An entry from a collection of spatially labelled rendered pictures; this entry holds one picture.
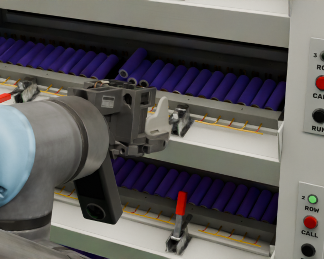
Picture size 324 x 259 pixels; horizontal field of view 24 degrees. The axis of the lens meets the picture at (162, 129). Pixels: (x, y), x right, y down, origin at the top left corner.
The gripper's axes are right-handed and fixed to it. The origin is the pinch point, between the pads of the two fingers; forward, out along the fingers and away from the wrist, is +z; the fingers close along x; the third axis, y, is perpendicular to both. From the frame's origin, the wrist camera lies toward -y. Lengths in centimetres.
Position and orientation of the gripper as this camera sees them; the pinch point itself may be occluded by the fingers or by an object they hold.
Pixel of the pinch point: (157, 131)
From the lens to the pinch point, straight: 99.8
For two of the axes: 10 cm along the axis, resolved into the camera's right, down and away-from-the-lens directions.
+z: 4.5, -1.2, 8.9
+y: 1.1, -9.8, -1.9
